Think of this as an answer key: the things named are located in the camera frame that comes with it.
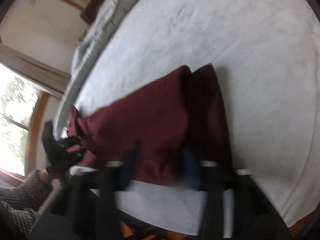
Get maroon pants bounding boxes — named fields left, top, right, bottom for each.
left=67, top=64, right=233, bottom=186

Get grey knit sleeve forearm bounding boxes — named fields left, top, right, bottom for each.
left=1, top=170, right=53, bottom=236

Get person's left hand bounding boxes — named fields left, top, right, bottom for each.
left=39, top=170, right=55, bottom=183

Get wooden framed window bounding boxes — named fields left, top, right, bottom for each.
left=1, top=64, right=50, bottom=185

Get beige window curtain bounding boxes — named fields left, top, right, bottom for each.
left=1, top=44, right=71, bottom=98

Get dark wooden headboard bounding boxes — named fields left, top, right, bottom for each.
left=80, top=0, right=119, bottom=25

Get light grey rumpled duvet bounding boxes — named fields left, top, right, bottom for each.
left=53, top=0, right=138, bottom=139

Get white fleece bed blanket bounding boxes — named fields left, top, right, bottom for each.
left=53, top=0, right=320, bottom=239

